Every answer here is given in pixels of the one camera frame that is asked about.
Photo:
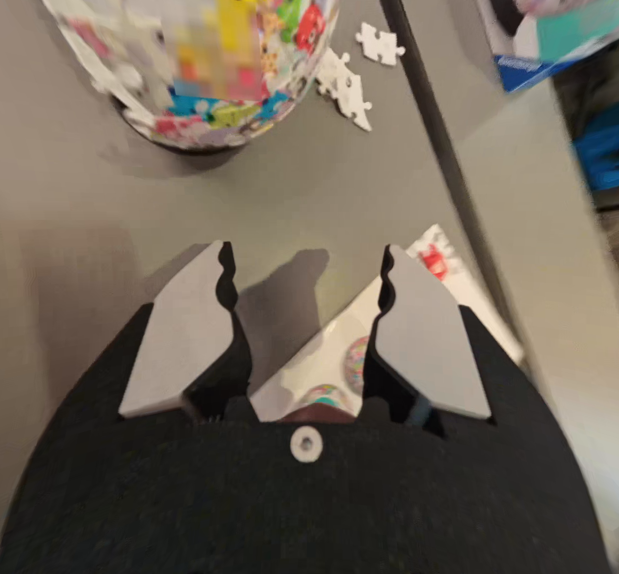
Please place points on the white puzzle leaflet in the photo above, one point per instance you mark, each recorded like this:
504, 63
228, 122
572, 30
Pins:
319, 361

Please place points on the black ball stand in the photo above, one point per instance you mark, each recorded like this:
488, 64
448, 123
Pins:
184, 146

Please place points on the colourful puzzle box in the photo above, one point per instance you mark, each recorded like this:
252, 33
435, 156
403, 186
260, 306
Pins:
561, 13

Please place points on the colourful puzzle ball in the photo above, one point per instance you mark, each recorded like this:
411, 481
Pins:
87, 23

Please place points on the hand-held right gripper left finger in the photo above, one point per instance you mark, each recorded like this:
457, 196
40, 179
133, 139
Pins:
184, 342

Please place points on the blue fabric bag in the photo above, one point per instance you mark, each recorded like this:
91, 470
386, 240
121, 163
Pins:
600, 158

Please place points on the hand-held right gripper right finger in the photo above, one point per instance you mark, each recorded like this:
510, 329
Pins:
430, 351

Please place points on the single white puzzle piece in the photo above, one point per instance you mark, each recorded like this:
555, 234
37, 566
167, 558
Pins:
379, 44

